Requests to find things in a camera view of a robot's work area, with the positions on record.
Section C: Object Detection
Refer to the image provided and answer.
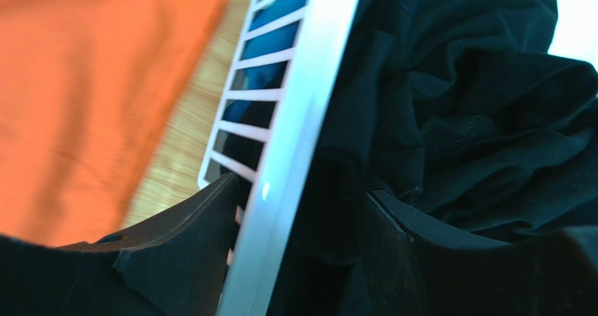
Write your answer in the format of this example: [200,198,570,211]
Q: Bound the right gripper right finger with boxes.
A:
[357,190,597,315]

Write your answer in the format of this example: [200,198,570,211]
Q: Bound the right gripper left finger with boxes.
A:
[1,173,239,315]

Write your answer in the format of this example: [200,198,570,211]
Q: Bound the orange t shirt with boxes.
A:
[1,0,227,246]

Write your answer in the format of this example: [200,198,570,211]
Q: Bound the white laundry basket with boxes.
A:
[200,0,360,315]

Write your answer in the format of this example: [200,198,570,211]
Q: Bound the black t shirt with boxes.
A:
[266,0,597,315]

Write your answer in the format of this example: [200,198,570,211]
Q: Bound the teal blue garment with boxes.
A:
[222,0,307,122]

